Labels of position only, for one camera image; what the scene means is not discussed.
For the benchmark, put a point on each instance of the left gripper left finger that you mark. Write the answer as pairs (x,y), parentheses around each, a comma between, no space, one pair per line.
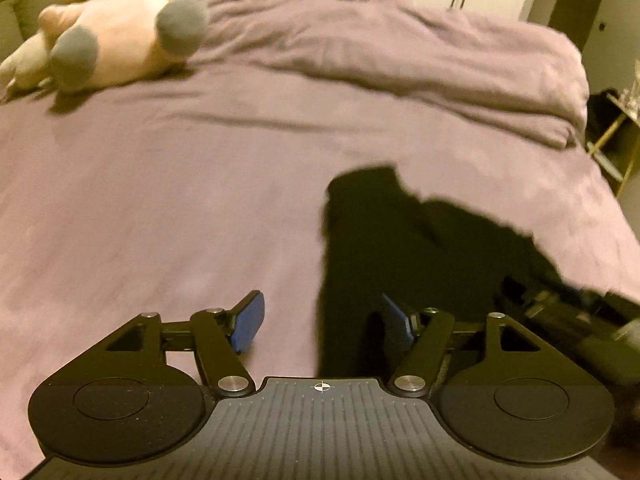
(244,321)

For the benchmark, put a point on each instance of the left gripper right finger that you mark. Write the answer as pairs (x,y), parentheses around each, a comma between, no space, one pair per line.
(401,328)

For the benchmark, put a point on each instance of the black garment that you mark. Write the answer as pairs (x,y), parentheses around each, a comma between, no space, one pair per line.
(381,240)

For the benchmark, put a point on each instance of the purple bed sheet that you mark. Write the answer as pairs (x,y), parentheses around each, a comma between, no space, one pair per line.
(185,193)

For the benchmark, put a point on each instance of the yellow side shelf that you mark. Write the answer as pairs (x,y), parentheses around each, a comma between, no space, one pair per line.
(612,135)

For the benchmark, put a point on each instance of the purple duvet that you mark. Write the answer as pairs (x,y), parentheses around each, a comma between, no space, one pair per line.
(522,77)

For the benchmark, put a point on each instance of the pink plush toy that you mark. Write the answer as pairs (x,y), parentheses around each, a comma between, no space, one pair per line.
(84,45)

